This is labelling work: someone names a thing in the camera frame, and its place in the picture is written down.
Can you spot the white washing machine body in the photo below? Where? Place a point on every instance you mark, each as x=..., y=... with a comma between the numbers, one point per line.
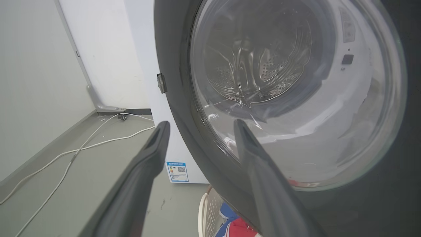
x=177, y=144

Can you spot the white laundry basket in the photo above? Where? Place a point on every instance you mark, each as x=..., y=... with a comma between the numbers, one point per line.
x=208, y=214

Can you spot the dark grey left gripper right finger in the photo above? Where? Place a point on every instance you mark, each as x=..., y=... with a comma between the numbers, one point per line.
x=266, y=191

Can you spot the blue and red clothing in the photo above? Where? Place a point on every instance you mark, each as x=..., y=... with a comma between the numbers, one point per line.
x=235, y=225

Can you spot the energy label sticker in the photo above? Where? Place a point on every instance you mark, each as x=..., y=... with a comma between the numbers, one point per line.
x=177, y=171

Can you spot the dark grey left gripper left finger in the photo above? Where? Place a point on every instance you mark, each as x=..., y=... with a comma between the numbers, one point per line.
x=131, y=191

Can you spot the metal door latch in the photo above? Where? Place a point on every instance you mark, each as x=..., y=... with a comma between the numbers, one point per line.
x=161, y=83

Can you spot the black caster wheel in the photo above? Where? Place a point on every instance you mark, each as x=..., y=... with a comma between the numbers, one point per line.
x=122, y=116

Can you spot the grey metal frame leg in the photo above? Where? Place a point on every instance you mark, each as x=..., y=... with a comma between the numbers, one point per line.
x=90, y=82

